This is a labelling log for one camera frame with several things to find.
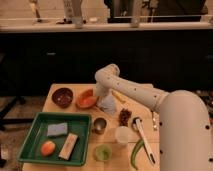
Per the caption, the wooden block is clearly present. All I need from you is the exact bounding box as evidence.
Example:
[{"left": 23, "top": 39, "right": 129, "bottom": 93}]
[{"left": 59, "top": 133, "right": 78, "bottom": 160}]

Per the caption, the black office chair base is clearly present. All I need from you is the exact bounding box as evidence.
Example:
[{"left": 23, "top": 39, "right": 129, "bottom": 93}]
[{"left": 0, "top": 95, "right": 35, "bottom": 132}]

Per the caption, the white handled kitchen tool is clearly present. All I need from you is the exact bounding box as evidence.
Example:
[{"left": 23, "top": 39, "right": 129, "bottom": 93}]
[{"left": 132, "top": 117, "right": 156, "bottom": 165}]

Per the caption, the orange peach fruit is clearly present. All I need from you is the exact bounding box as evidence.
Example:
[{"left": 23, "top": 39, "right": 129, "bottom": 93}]
[{"left": 40, "top": 141, "right": 56, "bottom": 156}]

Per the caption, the green plastic tray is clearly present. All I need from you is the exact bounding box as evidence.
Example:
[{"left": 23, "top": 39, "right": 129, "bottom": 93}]
[{"left": 17, "top": 112, "right": 91, "bottom": 167}]

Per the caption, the dark red grapes bunch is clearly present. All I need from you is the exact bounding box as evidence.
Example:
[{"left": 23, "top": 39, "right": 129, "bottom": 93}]
[{"left": 119, "top": 109, "right": 132, "bottom": 126}]

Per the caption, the orange bowl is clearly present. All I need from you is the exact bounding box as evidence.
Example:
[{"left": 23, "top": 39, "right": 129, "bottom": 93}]
[{"left": 76, "top": 89, "right": 98, "bottom": 109}]

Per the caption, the metal cup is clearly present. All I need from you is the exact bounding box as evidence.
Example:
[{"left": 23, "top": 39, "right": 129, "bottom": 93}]
[{"left": 93, "top": 118, "right": 107, "bottom": 134}]

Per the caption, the dark maroon bowl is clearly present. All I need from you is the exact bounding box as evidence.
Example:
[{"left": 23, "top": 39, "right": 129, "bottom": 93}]
[{"left": 52, "top": 88, "right": 73, "bottom": 108}]

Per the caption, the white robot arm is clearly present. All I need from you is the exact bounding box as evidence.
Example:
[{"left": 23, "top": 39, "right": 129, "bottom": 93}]
[{"left": 95, "top": 64, "right": 213, "bottom": 171}]

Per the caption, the yellow banana piece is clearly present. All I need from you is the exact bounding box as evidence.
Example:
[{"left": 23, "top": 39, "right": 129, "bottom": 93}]
[{"left": 112, "top": 90, "right": 126, "bottom": 104}]

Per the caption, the blue sponge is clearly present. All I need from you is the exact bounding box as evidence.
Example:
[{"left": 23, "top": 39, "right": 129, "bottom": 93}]
[{"left": 47, "top": 123, "right": 68, "bottom": 137}]

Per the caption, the green plastic cup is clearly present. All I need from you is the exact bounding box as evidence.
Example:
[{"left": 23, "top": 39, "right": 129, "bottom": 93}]
[{"left": 95, "top": 144, "right": 112, "bottom": 162}]

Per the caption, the grey folded cloth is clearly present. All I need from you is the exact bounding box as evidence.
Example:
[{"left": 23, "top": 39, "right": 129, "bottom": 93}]
[{"left": 97, "top": 94, "right": 116, "bottom": 114}]

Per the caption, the white plastic cup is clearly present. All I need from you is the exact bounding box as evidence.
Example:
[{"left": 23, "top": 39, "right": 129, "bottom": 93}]
[{"left": 115, "top": 126, "right": 132, "bottom": 145}]

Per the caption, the green chili pepper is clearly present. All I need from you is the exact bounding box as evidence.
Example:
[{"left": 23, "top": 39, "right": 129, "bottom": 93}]
[{"left": 130, "top": 139, "right": 144, "bottom": 170}]

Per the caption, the silver fork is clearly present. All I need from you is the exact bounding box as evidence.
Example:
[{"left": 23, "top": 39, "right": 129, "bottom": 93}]
[{"left": 151, "top": 111, "right": 158, "bottom": 131}]

